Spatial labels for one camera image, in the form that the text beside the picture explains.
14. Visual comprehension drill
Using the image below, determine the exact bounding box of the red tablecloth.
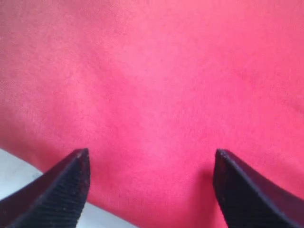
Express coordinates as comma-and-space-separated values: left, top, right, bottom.
0, 0, 304, 228

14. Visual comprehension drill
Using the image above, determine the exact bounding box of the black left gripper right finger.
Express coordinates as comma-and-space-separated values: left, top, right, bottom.
213, 149, 304, 228

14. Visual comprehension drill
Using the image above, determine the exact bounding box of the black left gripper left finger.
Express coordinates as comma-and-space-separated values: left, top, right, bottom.
0, 149, 91, 228

